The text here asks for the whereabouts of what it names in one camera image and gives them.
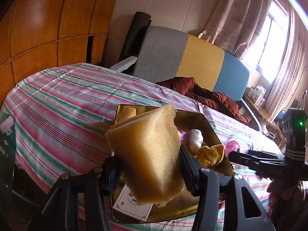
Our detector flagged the white cardboard box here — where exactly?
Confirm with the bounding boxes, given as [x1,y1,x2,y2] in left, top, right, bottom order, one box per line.
[113,185,153,222]

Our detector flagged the white plastic bag ball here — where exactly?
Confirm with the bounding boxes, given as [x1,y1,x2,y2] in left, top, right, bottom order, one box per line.
[188,129,204,153]

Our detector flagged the white box on sill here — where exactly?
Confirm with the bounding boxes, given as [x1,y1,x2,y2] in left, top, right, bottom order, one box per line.
[247,85,266,106]

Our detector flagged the striped pink green bedsheet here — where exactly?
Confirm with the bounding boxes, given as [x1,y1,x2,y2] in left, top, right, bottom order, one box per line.
[0,63,282,231]

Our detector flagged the rust red blanket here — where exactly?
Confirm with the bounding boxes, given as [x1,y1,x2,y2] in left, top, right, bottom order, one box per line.
[156,77,251,124]

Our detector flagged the white foam piece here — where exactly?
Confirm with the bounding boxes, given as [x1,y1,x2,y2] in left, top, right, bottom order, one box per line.
[110,56,137,72]

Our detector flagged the glass side table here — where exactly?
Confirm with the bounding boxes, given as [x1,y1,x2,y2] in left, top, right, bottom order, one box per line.
[1,113,16,220]

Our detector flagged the grey yellow blue headboard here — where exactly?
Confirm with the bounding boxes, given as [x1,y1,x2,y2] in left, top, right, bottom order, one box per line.
[133,26,249,102]

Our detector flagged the black rolled mat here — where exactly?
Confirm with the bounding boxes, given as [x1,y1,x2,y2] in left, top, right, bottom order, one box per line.
[119,12,151,61]

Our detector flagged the beige curtain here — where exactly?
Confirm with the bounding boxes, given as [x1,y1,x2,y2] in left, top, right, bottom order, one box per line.
[199,0,307,121]

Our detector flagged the orange wooden wardrobe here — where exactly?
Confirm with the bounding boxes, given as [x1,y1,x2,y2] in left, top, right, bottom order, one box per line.
[1,0,116,100]

